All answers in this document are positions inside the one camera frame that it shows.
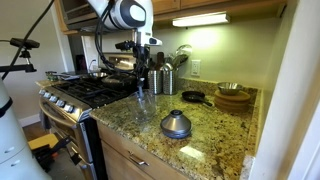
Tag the silver pan on stove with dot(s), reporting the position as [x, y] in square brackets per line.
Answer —
[97, 75]

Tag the under-cabinet light strip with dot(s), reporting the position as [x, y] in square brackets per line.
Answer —
[201, 19]

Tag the black clamp tool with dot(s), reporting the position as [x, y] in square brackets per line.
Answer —
[53, 150]

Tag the stainless steel gas stove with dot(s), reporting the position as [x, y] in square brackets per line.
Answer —
[76, 100]

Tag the steel utensil holder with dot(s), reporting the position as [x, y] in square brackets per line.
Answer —
[155, 81]
[169, 82]

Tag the white wall outlet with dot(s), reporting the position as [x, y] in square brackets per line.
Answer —
[195, 67]

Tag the wooden lower cabinet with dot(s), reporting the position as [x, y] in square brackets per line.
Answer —
[130, 160]

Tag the dark pan with lid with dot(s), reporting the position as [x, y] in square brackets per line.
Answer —
[117, 80]

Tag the yellow block on floor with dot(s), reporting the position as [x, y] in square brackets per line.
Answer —
[42, 140]

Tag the silver cone-shaped lid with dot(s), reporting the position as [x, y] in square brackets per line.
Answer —
[176, 125]

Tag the black camera on stand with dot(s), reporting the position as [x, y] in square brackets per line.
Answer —
[24, 53]

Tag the round wooden boards stack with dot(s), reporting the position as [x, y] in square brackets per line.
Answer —
[232, 100]

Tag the small glass jar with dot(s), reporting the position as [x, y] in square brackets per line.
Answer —
[51, 76]

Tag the silver ladle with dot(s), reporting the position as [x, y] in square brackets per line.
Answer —
[181, 55]

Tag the silver metal bowl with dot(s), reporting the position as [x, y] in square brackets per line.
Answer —
[229, 88]

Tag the small black skillet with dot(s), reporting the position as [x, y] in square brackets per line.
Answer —
[195, 97]

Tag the white robot base cart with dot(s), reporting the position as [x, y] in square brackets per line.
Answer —
[15, 143]

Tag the wooden upper cabinets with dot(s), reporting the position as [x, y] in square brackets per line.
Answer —
[200, 6]

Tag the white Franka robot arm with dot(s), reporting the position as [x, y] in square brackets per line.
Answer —
[125, 13]

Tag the dark wooden spatula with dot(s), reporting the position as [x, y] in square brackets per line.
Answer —
[160, 60]

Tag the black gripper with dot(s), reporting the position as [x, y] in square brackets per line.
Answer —
[141, 61]

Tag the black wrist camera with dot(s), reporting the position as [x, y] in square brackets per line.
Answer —
[125, 45]

